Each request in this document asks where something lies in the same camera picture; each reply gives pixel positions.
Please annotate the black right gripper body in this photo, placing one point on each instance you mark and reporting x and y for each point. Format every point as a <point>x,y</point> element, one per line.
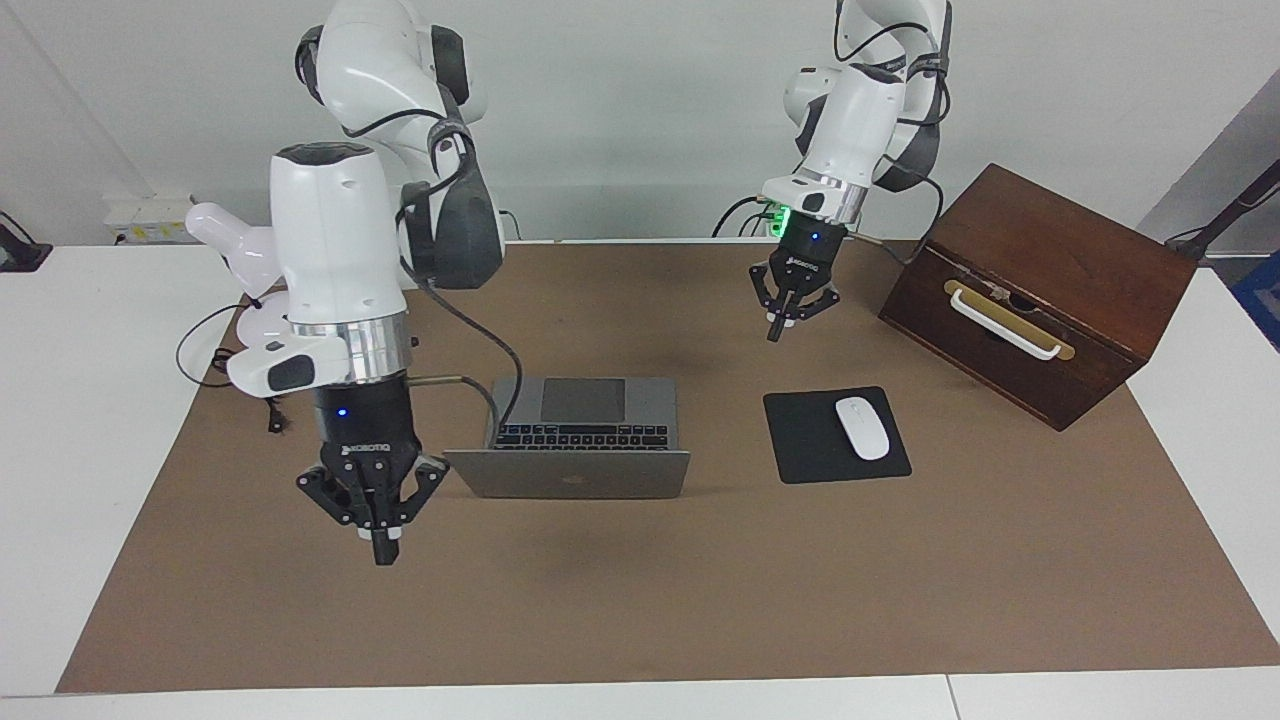
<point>365,430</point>

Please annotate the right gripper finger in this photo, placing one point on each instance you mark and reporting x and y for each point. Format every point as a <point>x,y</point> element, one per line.
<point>410,495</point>
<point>350,505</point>

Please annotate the silver grey laptop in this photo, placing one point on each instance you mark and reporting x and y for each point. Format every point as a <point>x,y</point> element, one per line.
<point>570,475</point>

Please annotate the white computer mouse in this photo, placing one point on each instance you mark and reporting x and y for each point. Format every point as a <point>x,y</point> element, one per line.
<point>862,430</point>

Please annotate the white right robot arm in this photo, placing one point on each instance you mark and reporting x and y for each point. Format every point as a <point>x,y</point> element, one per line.
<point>330,240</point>

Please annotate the white desk lamp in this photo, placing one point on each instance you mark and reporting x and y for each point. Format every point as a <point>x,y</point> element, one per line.
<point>215,228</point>

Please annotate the black stand pole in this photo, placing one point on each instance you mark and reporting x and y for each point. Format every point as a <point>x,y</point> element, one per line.
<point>1230,210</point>

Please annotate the black mouse pad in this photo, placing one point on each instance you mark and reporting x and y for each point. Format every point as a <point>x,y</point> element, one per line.
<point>800,440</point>

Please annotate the white power strip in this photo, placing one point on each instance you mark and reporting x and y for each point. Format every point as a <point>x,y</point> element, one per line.
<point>150,215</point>

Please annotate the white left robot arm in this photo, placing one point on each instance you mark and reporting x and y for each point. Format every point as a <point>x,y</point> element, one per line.
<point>850,120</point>

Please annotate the black stand base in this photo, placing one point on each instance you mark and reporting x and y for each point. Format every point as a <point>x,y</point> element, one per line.
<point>20,258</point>

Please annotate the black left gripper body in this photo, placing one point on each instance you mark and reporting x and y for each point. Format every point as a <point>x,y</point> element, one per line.
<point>805,260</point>

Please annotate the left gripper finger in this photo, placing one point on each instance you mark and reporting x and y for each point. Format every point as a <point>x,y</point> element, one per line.
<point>772,310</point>
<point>815,305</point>

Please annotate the dark brown wooden box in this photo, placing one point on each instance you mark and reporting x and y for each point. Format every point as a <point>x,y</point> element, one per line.
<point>1060,240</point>

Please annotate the blue crate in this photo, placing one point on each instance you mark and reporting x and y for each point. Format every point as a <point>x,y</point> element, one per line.
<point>1265,300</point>

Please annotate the brown table mat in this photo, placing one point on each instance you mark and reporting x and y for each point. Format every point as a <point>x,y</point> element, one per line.
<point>700,600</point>

